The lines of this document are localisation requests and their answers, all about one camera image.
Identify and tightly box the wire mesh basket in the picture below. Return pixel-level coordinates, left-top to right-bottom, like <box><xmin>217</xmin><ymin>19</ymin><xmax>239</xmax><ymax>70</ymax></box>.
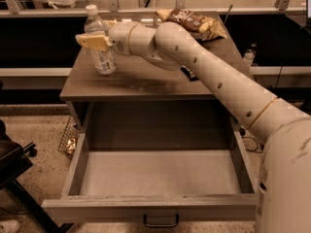
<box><xmin>57</xmin><ymin>116</ymin><xmax>79</xmax><ymax>159</ymax></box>

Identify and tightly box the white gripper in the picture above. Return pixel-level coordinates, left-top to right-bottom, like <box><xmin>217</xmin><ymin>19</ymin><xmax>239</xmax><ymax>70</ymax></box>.
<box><xmin>75</xmin><ymin>20</ymin><xmax>143</xmax><ymax>55</ymax></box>

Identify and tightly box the clear plastic water bottle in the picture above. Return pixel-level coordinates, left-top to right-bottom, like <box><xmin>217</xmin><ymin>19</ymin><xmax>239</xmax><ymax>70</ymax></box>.
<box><xmin>85</xmin><ymin>5</ymin><xmax>116</xmax><ymax>76</ymax></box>

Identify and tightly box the white shoe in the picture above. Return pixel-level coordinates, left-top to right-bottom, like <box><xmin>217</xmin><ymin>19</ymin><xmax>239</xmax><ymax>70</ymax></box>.
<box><xmin>0</xmin><ymin>219</ymin><xmax>20</xmax><ymax>233</ymax></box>

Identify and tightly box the grey cabinet with counter top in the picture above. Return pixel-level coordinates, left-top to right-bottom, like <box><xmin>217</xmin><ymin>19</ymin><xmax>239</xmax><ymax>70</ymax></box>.
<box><xmin>59</xmin><ymin>11</ymin><xmax>262</xmax><ymax>153</ymax></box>

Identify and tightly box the black drawer handle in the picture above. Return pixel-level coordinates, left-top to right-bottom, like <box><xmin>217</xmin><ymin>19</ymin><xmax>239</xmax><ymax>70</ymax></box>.
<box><xmin>143</xmin><ymin>214</ymin><xmax>180</xmax><ymax>228</ymax></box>

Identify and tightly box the open grey top drawer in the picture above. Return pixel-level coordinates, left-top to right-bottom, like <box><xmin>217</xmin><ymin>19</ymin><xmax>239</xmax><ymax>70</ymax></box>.
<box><xmin>43</xmin><ymin>119</ymin><xmax>257</xmax><ymax>224</ymax></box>

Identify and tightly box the brown chip bag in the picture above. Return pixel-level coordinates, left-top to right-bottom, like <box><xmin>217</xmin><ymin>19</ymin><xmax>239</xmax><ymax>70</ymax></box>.
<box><xmin>155</xmin><ymin>9</ymin><xmax>226</xmax><ymax>41</ymax></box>

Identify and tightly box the black office chair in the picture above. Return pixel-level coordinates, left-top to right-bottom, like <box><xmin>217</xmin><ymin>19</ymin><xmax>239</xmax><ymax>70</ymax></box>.
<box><xmin>0</xmin><ymin>120</ymin><xmax>73</xmax><ymax>233</ymax></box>

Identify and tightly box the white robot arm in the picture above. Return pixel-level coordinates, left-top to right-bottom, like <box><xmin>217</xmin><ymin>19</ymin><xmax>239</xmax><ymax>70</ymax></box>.
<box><xmin>76</xmin><ymin>21</ymin><xmax>311</xmax><ymax>233</ymax></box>

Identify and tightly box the black snack bar wrapper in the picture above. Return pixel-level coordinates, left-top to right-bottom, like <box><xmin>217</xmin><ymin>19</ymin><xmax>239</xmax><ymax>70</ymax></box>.
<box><xmin>181</xmin><ymin>66</ymin><xmax>198</xmax><ymax>82</ymax></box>

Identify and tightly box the small bottle on floor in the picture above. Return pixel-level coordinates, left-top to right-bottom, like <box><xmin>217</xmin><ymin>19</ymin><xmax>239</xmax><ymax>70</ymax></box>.
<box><xmin>243</xmin><ymin>43</ymin><xmax>257</xmax><ymax>67</ymax></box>

